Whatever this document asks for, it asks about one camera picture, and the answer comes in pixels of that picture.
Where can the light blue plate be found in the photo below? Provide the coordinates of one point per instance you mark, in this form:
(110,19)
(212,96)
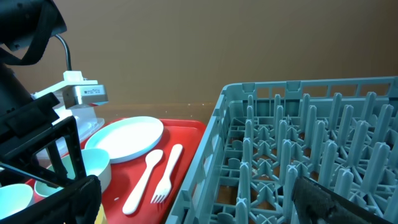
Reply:
(128,138)

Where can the yellow cup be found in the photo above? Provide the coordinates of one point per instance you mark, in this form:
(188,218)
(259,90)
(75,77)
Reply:
(101,217)

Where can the white plastic fork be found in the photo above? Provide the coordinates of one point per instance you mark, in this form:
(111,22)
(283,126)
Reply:
(164,186)

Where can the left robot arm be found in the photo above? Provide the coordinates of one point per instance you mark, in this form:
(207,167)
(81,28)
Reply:
(26,27)

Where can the light blue bowl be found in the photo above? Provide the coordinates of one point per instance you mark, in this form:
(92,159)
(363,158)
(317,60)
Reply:
(15,198)

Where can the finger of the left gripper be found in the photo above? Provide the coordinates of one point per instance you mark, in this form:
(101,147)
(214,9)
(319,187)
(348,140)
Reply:
(50,154)

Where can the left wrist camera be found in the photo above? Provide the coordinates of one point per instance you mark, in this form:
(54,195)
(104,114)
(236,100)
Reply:
(76,92)

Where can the red serving tray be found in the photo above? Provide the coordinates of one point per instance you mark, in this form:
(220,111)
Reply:
(126,175)

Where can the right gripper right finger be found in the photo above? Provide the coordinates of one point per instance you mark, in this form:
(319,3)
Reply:
(315,202)

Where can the white plastic spoon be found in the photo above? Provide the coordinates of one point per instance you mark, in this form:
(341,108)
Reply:
(133,200)

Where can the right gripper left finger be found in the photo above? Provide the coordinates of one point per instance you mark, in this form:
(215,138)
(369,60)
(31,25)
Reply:
(76,203)

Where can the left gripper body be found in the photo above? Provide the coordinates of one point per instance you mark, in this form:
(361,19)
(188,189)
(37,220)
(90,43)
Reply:
(20,125)

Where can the green bowl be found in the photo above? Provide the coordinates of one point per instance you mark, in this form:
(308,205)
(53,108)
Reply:
(96,161)

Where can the grey dishwasher rack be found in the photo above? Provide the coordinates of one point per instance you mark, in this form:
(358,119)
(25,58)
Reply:
(262,136)

